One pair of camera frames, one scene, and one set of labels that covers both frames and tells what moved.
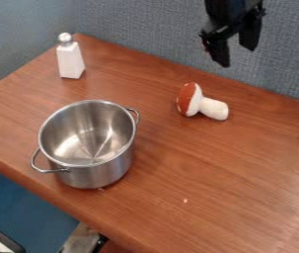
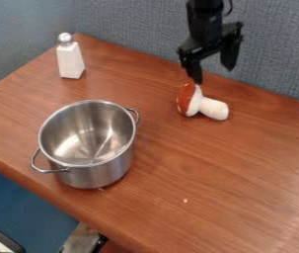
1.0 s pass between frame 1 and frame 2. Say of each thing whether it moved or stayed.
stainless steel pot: stayed
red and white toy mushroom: stayed
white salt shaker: stayed
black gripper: moved
